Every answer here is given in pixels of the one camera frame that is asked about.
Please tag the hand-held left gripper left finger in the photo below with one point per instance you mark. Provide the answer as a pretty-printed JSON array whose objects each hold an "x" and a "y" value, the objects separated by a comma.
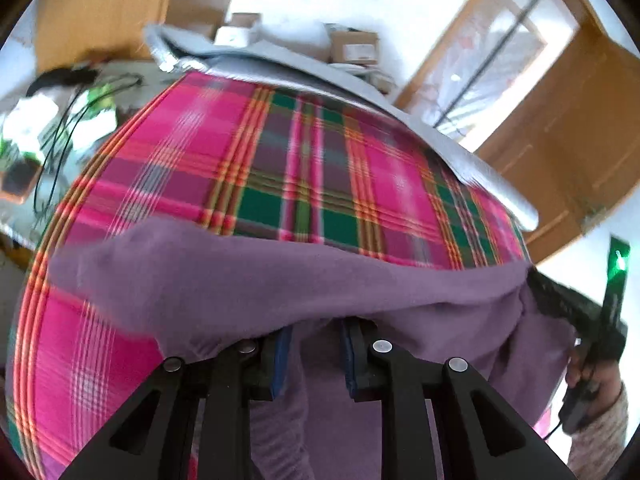
[{"x": 282, "y": 360}]

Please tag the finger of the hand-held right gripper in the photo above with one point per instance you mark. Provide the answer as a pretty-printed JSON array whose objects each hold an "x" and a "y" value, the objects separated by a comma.
[{"x": 552, "y": 297}]

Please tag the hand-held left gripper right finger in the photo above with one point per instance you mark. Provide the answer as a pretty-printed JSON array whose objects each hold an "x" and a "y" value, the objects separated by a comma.
[{"x": 346, "y": 355}]

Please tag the purple fleece garment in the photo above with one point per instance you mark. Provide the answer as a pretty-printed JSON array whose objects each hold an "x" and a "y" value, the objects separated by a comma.
[{"x": 300, "y": 280}]

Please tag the person's right forearm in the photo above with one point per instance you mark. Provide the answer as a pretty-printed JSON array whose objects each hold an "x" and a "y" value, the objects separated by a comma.
[{"x": 600, "y": 435}]

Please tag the person's right hand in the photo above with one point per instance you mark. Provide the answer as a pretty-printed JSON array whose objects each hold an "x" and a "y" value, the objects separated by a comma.
[{"x": 607, "y": 380}]

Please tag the panelled wooden wardrobe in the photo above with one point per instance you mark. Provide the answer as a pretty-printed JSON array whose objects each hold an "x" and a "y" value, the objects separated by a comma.
[{"x": 565, "y": 135}]

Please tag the plaid bed sheet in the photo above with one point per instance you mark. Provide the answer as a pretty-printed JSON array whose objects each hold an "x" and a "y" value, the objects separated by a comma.
[{"x": 200, "y": 160}]

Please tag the sliding glass door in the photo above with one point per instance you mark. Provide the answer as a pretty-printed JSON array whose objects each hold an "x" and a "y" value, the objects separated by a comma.
[{"x": 500, "y": 35}]

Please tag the silver quilted mat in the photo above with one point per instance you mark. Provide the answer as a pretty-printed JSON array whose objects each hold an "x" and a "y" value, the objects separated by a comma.
[{"x": 350, "y": 82}]

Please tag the clear plastic bags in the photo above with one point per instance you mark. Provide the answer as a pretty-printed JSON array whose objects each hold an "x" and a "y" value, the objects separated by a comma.
[{"x": 365, "y": 77}]

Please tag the green white box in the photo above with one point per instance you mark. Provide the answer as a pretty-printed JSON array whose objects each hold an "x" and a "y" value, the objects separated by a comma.
[{"x": 97, "y": 120}]

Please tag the brown cardboard box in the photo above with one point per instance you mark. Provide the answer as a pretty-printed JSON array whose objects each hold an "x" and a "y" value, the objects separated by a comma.
[{"x": 355, "y": 47}]

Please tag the hairbrush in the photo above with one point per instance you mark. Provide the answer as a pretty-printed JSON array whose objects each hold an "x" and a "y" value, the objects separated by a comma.
[{"x": 20, "y": 176}]

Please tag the white cardboard box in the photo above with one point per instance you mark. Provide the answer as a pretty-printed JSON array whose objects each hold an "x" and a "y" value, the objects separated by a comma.
[{"x": 232, "y": 35}]

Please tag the white carton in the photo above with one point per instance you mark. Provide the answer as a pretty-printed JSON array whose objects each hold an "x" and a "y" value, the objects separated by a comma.
[{"x": 27, "y": 120}]

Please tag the black cloth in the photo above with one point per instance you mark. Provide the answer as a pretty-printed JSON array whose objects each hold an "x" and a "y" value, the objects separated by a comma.
[{"x": 62, "y": 77}]

